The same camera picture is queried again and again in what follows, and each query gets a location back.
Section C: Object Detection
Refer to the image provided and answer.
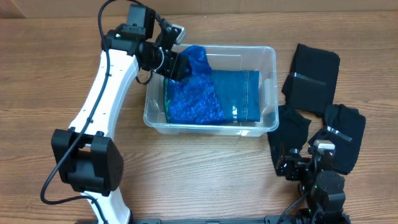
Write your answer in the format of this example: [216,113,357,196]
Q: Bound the large black garment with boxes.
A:
[282,44,340,116]

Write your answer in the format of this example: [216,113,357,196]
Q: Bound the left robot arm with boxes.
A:
[51,1,187,223]

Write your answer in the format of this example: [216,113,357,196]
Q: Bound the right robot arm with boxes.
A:
[275,140,351,223]

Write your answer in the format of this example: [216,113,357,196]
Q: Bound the sparkly blue garment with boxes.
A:
[164,45,226,125]

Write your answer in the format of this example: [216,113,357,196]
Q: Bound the clear plastic storage bin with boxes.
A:
[143,45,279,137]

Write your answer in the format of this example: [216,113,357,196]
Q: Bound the blue denim jeans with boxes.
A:
[212,70,261,123]

